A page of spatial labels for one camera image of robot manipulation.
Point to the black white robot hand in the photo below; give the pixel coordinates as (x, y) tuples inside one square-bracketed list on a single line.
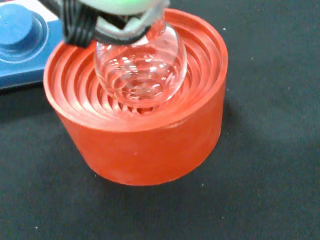
[(115, 10)]

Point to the red ribbed flask stand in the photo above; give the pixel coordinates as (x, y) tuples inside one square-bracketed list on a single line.
[(140, 150)]

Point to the blue base heater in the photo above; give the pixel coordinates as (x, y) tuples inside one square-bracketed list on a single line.
[(22, 50)]

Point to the black bench cloth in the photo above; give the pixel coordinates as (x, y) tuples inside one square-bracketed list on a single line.
[(250, 175)]

